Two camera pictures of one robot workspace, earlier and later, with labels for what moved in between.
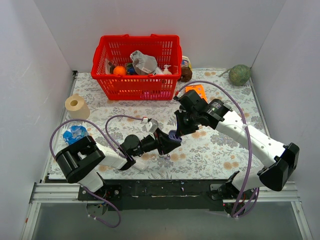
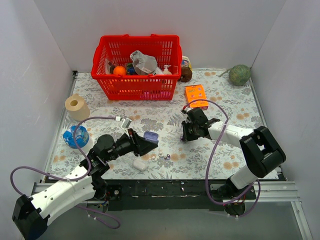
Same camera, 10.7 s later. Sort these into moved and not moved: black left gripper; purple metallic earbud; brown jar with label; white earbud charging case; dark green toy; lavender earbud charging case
Moved: lavender earbud charging case; black left gripper
Not moved: brown jar with label; white earbud charging case; purple metallic earbud; dark green toy
